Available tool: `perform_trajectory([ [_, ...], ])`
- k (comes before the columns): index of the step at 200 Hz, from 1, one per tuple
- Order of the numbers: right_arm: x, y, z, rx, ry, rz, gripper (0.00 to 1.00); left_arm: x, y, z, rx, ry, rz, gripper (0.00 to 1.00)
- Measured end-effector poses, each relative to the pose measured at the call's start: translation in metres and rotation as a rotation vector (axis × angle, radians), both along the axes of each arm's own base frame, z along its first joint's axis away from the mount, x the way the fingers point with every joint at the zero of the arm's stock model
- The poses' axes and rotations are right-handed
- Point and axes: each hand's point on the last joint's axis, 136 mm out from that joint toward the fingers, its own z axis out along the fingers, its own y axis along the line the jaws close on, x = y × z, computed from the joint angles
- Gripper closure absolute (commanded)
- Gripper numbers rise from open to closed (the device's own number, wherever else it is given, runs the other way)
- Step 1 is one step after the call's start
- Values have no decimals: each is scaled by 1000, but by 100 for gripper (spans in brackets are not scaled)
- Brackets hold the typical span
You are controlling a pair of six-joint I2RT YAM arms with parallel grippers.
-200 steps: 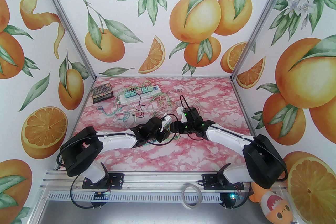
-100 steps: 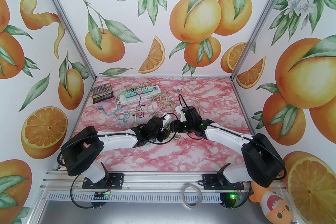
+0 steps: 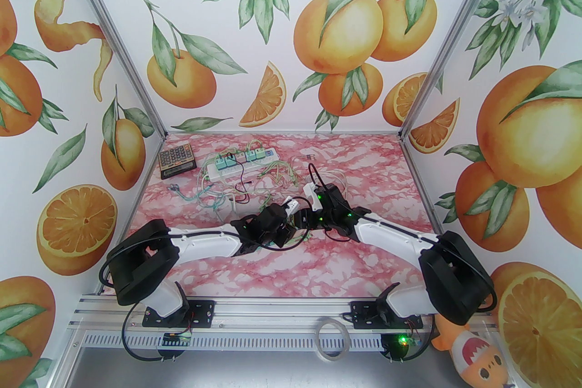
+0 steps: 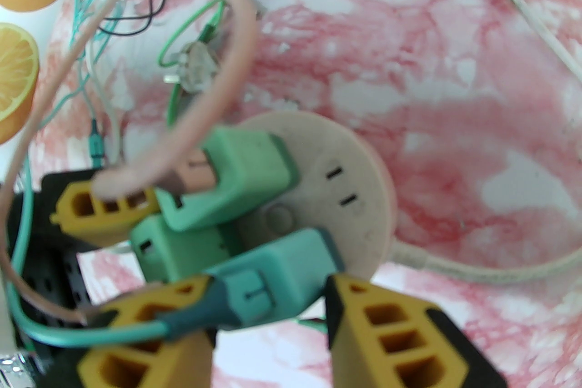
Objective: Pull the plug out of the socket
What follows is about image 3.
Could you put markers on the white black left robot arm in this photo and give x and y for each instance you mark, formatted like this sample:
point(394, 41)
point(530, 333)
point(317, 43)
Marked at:
point(200, 240)

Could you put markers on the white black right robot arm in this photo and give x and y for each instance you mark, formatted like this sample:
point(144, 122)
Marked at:
point(391, 236)

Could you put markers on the small circuit board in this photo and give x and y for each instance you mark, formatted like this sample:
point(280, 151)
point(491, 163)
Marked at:
point(400, 343)
point(177, 338)

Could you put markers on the black desk calculator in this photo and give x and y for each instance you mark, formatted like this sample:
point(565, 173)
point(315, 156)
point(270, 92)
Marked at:
point(177, 158)

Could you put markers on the white multicolour power strip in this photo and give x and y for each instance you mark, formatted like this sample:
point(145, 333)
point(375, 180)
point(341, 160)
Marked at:
point(213, 171)

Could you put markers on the green USB wall adapter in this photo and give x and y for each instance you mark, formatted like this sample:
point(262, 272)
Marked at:
point(261, 154)

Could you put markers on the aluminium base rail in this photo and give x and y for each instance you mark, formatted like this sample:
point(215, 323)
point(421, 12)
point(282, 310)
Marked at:
point(273, 309)

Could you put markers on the clear adhesive tape roll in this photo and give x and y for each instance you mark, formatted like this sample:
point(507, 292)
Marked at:
point(319, 338)

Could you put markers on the teal USB wall adapter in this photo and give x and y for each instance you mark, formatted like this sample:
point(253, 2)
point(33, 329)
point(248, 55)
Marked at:
point(251, 156)
point(220, 163)
point(230, 161)

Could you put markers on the orange plush toy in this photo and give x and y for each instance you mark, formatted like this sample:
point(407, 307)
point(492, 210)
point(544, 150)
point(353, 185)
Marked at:
point(473, 359)

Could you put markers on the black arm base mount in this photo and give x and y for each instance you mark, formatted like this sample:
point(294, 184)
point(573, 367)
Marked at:
point(363, 313)
point(200, 313)

